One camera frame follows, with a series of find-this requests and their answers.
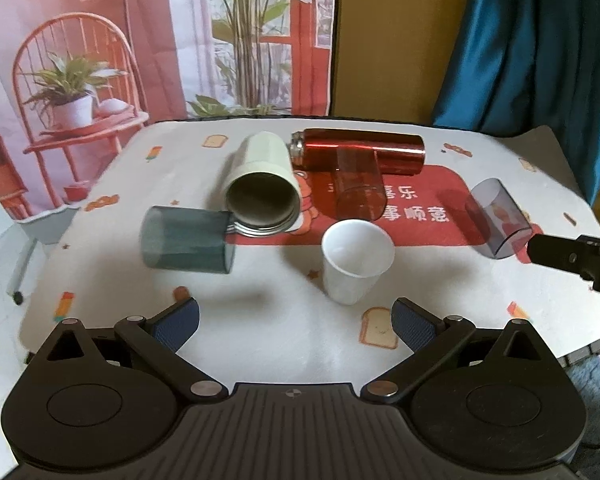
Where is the clear red-tinted tumbler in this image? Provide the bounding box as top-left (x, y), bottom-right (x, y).
top-left (329, 147), bottom-right (387, 222)

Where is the pale green thermos cup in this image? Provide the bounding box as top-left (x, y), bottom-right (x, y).
top-left (223, 131), bottom-right (304, 238)

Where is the clear grey plastic cup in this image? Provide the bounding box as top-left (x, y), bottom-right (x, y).
top-left (464, 177), bottom-right (534, 260)

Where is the teal curtain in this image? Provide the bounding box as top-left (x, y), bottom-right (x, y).
top-left (432, 0), bottom-right (600, 207)

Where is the dark green translucent cup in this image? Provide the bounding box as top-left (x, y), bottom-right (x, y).
top-left (139, 205), bottom-right (236, 276)

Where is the white paper cup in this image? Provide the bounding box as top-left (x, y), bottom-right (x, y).
top-left (321, 219), bottom-right (396, 306)

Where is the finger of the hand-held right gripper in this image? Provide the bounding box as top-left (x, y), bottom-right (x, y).
top-left (526, 233), bottom-right (600, 292)

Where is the wall poster with chair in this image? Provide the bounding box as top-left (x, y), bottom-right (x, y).
top-left (0, 0), bottom-right (339, 223)

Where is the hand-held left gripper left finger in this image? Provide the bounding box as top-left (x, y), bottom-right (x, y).
top-left (43, 297), bottom-right (230, 404)

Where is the white table leg with caster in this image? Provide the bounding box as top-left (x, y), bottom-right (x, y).
top-left (10, 236), bottom-right (40, 307)

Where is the red metal thermos bottle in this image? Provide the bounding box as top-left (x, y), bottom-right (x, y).
top-left (287, 128), bottom-right (426, 177)

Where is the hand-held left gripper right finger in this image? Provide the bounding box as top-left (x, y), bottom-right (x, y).
top-left (347, 297), bottom-right (554, 404)

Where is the white printed tablecloth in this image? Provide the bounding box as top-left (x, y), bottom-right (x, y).
top-left (18, 115), bottom-right (600, 362)

